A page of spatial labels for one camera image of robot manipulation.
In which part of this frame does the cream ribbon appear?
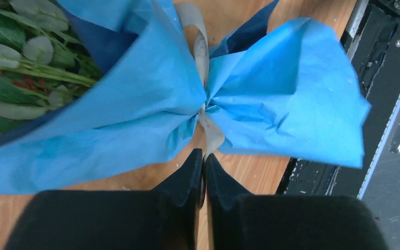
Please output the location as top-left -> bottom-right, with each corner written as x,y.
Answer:
175,2 -> 225,161

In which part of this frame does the pink fake flower stem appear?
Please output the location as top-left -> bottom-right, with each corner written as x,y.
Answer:
0,72 -> 88,120

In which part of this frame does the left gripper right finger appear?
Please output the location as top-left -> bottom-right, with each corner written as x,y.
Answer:
204,154 -> 388,249

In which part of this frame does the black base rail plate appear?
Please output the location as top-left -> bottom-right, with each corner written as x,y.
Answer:
277,1 -> 400,196

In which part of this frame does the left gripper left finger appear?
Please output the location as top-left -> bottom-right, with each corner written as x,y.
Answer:
5,149 -> 204,249

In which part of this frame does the blue wrapping paper sheet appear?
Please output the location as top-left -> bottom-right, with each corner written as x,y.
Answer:
0,1 -> 370,194

